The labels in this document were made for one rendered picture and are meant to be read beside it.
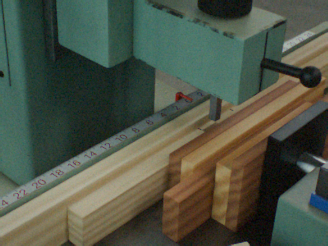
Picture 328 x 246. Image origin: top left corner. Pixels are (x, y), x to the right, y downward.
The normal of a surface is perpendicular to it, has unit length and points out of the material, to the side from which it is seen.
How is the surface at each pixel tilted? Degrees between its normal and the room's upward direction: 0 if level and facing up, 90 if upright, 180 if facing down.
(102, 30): 90
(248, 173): 90
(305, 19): 0
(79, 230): 90
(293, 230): 90
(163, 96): 0
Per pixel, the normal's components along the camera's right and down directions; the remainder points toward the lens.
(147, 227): 0.04, -0.84
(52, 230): 0.74, 0.39
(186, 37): -0.67, 0.38
